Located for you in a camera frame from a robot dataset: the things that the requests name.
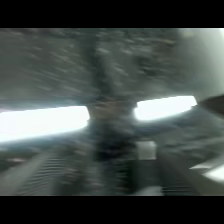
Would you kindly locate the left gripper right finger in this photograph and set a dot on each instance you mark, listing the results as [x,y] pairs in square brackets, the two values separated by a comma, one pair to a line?
[180,181]

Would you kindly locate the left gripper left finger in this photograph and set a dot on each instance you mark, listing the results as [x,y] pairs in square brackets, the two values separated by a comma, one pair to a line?
[40,178]

